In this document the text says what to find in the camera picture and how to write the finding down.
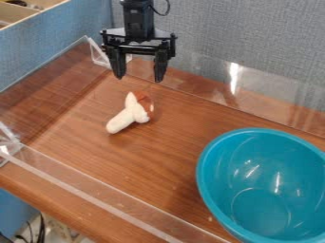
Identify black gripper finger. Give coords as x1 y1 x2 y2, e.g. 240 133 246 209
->
105 46 127 79
153 49 169 83

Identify wooden shelf box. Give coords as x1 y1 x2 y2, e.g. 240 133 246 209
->
0 0 70 30

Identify black floor cables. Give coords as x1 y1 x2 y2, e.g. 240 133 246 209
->
0 212 48 243

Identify clear acrylic left barrier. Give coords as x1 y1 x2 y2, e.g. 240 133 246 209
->
0 35 92 94

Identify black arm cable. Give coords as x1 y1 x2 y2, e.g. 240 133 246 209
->
149 0 171 17

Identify blue plastic bowl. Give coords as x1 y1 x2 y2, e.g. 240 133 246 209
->
195 127 325 243

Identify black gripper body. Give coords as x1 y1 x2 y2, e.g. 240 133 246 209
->
100 28 177 59

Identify white plush mushroom red cap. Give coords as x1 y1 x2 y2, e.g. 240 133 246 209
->
105 90 153 134

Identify clear acrylic front barrier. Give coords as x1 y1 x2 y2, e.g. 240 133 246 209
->
0 122 229 243

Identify clear acrylic back barrier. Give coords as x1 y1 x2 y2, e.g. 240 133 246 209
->
86 33 325 138

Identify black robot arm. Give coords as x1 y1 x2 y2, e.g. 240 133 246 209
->
100 0 176 83

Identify clear acrylic barrier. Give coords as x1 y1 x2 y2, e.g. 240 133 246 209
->
86 33 325 138
0 35 92 94
0 122 229 243

